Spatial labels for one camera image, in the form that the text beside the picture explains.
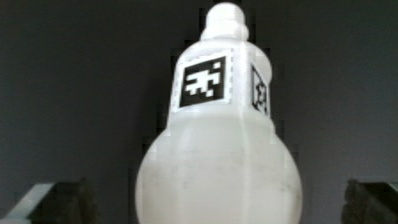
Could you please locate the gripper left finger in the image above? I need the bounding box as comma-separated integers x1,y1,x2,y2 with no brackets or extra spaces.
0,179,100,224

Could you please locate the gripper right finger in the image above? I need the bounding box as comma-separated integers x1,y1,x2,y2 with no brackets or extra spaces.
342,179,398,224

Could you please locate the white lamp bulb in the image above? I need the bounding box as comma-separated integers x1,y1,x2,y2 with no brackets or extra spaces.
136,2,303,224

